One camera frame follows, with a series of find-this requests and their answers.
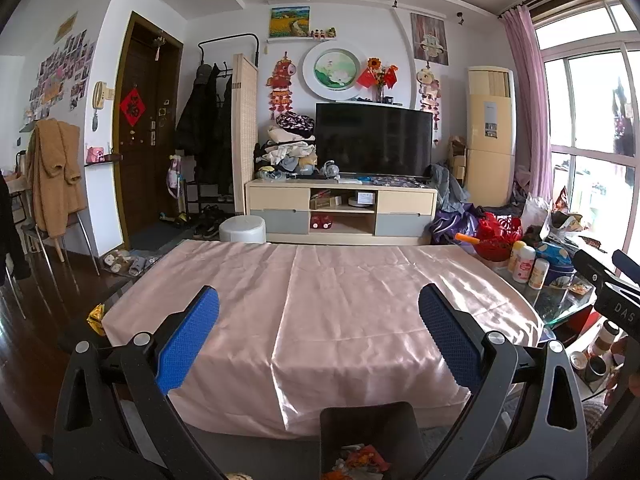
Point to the pink hanging decoration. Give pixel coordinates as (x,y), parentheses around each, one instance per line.
(429,95)

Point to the red paper ball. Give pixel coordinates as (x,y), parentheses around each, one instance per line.
(365,458)

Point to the small white bottle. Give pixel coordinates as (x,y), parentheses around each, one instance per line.
(538,274)

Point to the silver metal cup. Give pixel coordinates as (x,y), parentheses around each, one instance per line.
(596,372)

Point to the rack with dark coats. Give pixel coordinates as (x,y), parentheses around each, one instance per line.
(200,125)

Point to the pink curtain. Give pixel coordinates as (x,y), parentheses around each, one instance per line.
(525,85)

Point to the black flat television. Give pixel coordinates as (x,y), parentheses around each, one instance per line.
(372,140)

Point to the group of house slippers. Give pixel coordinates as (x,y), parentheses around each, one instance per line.
(130,264)

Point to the vase with red flags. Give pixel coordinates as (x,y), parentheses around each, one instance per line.
(377,77)

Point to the red slippers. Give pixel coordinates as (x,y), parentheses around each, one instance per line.
(321,221)

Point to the person's right hand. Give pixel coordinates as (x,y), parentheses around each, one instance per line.
(617,375)

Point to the wall photo collage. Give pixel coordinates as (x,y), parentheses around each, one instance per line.
(60,75)

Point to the red fish hanging decoration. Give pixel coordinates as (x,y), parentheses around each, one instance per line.
(281,80)

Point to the red diamond door decoration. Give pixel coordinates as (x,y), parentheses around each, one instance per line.
(132,107)

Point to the pile of clothes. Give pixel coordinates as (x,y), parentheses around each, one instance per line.
(285,150)

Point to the white thermos flask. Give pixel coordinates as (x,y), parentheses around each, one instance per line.
(607,337)

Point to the blue round tin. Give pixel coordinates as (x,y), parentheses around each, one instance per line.
(557,265)

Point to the cardboard boxes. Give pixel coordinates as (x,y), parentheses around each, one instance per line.
(456,157)

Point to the pink box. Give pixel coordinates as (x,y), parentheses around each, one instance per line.
(95,154)

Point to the dark brown door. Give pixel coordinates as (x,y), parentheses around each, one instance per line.
(145,170)

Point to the landscape painting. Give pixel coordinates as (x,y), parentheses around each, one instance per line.
(289,22)

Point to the cream wall intercom phone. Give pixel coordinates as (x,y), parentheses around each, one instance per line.
(101,95)

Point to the wood pattern wall poster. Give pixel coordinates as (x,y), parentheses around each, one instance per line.
(429,37)

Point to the white bottle with pink label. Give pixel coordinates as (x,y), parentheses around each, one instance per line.
(521,262)

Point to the black trash bin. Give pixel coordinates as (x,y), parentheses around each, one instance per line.
(370,425)

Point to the metal frame chair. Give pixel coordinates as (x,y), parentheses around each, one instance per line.
(75,240)

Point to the grey clothing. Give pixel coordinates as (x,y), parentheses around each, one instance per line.
(447,185)

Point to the beige TV cabinet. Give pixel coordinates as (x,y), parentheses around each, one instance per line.
(280,200)

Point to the orange foam tube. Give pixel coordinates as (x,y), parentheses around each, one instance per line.
(466,238)

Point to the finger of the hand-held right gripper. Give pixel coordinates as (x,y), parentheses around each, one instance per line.
(591,270)
(629,266)

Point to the white round stool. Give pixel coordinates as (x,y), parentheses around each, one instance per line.
(242,230)

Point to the large window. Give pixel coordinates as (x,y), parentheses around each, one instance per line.
(590,110)

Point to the pink satin tablecloth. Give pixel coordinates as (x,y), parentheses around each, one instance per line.
(325,310)

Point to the brown fleece coat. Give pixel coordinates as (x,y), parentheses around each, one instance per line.
(55,175)

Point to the red openwork basket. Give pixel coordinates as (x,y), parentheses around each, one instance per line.
(497,240)

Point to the small kick scooter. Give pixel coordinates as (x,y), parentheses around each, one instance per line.
(176,185)

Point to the cream standing air conditioner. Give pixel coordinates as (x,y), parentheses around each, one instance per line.
(490,160)

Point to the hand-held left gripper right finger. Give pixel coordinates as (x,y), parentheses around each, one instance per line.
(450,340)

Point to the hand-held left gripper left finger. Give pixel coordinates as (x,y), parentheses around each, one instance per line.
(190,330)

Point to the yellow wrapper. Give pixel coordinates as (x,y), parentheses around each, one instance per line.
(96,320)

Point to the purple bag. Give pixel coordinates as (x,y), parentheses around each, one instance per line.
(452,225)

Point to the round wall picture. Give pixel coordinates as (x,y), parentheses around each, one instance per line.
(335,70)

